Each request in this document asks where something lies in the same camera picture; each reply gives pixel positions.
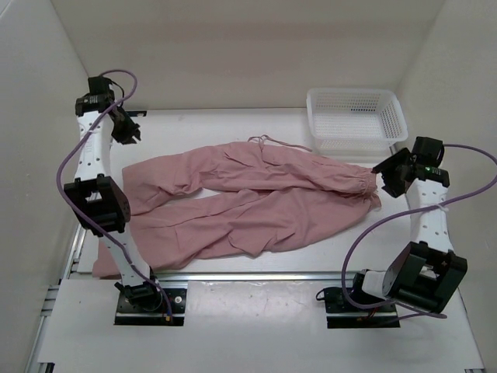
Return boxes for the pink trousers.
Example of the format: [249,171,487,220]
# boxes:
[92,134,382,280]

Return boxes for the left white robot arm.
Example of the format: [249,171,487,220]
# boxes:
[61,75,164,312]

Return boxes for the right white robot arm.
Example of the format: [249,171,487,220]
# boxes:
[349,137,467,314]

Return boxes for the white plastic basket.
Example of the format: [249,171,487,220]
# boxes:
[306,88,408,154]

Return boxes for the aluminium frame rail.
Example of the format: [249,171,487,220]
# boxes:
[157,271,341,282]

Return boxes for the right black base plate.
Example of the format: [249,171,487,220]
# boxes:
[315,287,400,329]

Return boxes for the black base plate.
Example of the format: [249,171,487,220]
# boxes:
[114,282,187,326]
[315,287,400,329]

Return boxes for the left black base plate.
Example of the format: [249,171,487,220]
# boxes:
[114,282,187,326]

